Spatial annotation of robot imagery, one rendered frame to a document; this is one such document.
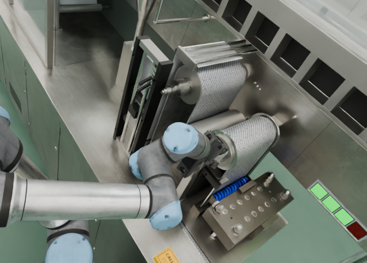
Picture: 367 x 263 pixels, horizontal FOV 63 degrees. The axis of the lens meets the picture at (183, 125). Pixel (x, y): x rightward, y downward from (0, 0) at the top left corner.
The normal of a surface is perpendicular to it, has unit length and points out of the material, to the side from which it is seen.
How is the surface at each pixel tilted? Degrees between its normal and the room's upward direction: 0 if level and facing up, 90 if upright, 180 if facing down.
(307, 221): 0
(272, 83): 90
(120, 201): 35
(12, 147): 65
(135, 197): 18
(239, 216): 0
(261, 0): 90
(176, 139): 50
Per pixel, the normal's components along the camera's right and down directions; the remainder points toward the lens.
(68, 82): 0.31, -0.66
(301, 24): -0.76, 0.26
